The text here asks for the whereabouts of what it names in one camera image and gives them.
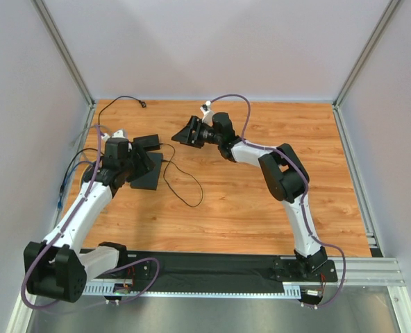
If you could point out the black network switch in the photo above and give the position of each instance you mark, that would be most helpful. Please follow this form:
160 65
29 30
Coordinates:
150 180

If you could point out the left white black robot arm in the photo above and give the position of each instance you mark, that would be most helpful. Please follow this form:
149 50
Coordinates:
55 268

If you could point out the black power adapter brick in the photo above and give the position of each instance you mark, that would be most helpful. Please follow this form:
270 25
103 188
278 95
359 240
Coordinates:
148 142

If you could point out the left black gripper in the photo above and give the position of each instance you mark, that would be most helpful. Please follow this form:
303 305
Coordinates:
136 161

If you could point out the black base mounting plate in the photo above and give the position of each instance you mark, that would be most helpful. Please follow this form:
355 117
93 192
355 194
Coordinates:
229 273

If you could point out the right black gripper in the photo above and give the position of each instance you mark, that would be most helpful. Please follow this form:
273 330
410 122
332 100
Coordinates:
195 131

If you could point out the right aluminium frame post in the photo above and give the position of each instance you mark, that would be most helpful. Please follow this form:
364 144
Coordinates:
373 40

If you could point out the aluminium frame post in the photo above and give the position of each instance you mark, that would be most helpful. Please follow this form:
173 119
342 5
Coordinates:
53 30
373 40

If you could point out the left aluminium frame post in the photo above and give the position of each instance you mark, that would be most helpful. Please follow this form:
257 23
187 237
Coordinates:
53 30

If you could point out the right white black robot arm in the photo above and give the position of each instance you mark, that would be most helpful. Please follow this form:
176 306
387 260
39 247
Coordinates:
286 179

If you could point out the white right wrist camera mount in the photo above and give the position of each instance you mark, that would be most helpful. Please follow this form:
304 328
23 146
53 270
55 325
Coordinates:
206 109

